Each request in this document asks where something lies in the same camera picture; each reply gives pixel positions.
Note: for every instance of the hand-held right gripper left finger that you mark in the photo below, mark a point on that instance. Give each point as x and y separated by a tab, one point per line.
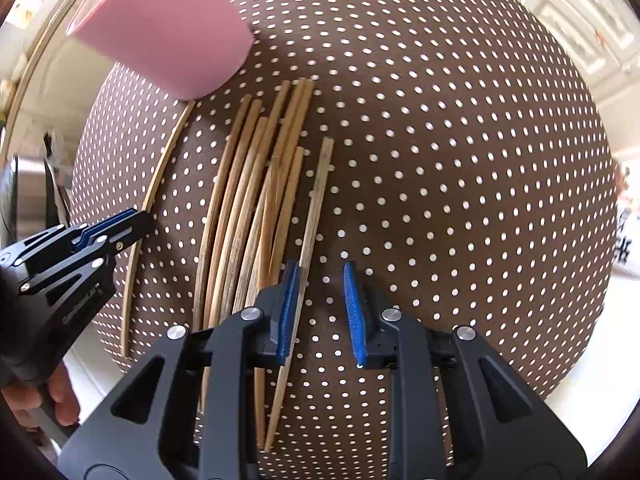
285	310

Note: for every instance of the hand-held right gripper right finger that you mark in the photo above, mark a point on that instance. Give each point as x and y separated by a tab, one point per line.
352	310

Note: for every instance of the person's left hand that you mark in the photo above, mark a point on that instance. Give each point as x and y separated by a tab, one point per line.
62	395

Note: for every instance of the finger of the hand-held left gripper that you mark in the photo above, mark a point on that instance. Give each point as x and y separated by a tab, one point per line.
45	246
132	232

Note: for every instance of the brown polka-dot round table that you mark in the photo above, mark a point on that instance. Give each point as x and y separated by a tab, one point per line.
425	160

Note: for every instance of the bunch of bamboo chopsticks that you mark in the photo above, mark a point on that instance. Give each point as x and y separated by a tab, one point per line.
240	200

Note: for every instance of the pink cup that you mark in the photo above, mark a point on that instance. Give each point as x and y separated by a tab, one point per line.
160	25

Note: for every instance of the white printed bag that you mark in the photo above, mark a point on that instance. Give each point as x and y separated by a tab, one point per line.
629	240

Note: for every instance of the long bamboo chopstick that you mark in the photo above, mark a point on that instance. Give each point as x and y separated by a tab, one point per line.
319	185
171	151

